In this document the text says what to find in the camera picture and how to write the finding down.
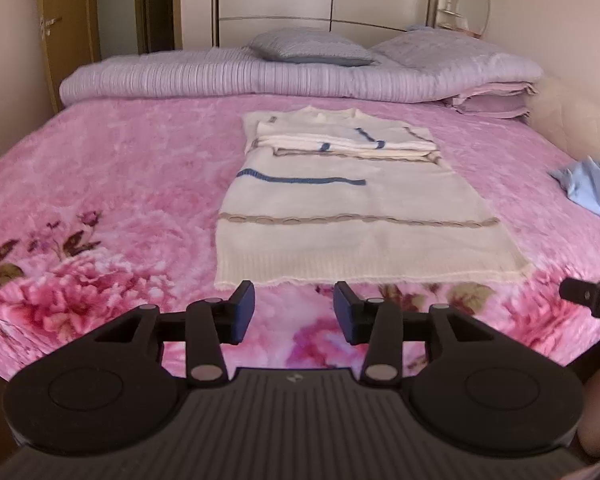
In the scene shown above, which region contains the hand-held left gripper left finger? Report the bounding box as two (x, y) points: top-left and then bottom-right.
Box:
(94, 281), (256, 387)

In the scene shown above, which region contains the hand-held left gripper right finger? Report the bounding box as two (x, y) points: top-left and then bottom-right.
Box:
(333, 281), (497, 387)

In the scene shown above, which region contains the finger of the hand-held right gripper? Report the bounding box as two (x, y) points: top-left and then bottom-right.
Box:
(559, 277), (600, 307)

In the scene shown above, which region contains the cream knit sweater with stripes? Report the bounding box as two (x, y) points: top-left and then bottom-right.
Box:
(214, 106), (533, 291)

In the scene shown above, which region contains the light blue cloth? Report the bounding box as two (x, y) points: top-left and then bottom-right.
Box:
(549, 156), (600, 218)

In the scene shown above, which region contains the pink floral blanket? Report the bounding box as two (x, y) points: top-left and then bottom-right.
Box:
(0, 92), (600, 381)

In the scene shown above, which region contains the folded pink bedding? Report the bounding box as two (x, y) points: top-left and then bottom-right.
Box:
(444, 81), (539, 121)

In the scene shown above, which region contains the lilac ribbed quilt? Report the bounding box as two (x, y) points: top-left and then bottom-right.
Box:
(59, 46), (543, 107)

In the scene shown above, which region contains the lilac textured pillow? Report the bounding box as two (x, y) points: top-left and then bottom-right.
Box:
(370, 29), (542, 88)

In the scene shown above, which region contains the grey pillow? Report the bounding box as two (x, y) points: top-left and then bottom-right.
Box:
(249, 27), (379, 68)

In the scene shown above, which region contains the wooden door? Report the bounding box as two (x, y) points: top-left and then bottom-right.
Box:
(36, 0), (102, 113)

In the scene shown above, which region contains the round wall mirror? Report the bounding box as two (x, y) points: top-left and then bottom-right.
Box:
(454, 0), (490, 39)

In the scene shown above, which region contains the white wall shelf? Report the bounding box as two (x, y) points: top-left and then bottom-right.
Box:
(434, 0), (470, 32)

